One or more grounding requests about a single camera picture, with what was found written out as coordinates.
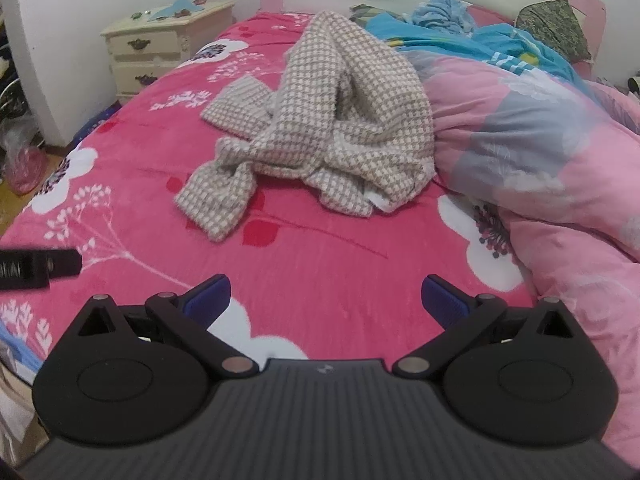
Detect pink floral blanket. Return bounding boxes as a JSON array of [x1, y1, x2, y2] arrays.
[[0, 10, 526, 376]]

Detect blue bed sheet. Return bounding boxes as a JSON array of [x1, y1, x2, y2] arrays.
[[0, 320, 46, 377]]

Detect blue fringed cloth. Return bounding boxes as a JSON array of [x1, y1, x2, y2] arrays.
[[412, 0, 476, 36]]

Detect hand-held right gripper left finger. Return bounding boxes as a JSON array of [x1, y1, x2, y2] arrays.
[[75, 274, 260, 380]]

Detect beige checked knit jacket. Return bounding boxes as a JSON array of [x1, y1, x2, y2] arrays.
[[172, 10, 436, 244]]

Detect blue patterned quilt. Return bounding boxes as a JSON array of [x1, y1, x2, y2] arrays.
[[367, 7, 601, 93]]

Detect black metal rack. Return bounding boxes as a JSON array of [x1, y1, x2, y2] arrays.
[[0, 10, 37, 126]]

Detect pale pink quilt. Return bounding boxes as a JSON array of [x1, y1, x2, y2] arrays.
[[415, 50, 640, 458]]

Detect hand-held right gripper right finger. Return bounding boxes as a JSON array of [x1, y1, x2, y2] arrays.
[[392, 275, 576, 380]]

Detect cream nightstand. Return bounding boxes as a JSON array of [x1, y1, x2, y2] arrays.
[[100, 0, 237, 107]]

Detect green patterned pillow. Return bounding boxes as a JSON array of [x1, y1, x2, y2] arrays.
[[515, 0, 593, 62], [349, 4, 402, 24]]

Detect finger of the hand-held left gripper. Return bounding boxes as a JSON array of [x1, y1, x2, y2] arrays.
[[46, 247, 82, 278]]

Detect blue paper sheet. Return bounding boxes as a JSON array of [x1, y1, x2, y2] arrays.
[[150, 0, 207, 22]]

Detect pink plastic bag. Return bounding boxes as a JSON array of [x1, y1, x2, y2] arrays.
[[7, 147, 45, 195]]

